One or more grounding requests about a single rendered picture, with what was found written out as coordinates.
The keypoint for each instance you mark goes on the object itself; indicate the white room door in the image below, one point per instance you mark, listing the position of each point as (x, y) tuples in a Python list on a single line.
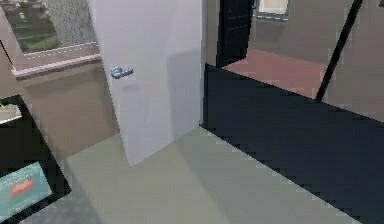
[(150, 83)]

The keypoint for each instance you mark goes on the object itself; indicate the black room door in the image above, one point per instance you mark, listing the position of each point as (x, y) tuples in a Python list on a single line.
[(233, 30)]

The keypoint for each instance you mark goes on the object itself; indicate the small white framed window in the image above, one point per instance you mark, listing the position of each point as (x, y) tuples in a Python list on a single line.
[(271, 8)]

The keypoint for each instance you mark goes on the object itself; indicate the black shelf unit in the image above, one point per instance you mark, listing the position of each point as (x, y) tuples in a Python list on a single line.
[(23, 143)]

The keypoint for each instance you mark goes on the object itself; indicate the teal book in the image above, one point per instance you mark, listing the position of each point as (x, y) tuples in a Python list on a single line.
[(21, 191)]

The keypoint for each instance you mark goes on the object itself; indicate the window with pale frame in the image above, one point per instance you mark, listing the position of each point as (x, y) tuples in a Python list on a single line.
[(43, 30)]

